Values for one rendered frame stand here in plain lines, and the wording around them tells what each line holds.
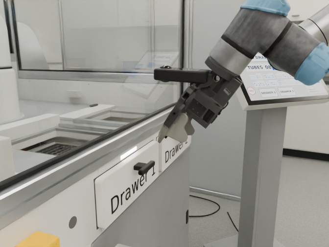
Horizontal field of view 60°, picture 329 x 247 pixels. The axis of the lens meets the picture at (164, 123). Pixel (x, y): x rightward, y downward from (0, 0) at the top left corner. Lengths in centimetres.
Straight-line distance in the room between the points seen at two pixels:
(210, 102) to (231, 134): 176
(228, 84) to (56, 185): 36
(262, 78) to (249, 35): 85
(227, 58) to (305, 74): 14
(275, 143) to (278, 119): 12
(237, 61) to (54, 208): 41
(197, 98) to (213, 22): 174
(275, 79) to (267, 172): 48
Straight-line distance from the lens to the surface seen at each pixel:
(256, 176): 156
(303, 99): 147
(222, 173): 245
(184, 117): 60
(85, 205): 59
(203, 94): 58
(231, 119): 229
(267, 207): 169
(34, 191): 47
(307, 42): 57
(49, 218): 52
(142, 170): 66
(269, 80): 141
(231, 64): 56
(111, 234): 71
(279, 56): 56
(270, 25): 55
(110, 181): 61
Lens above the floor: 117
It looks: 14 degrees down
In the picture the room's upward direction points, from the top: straight up
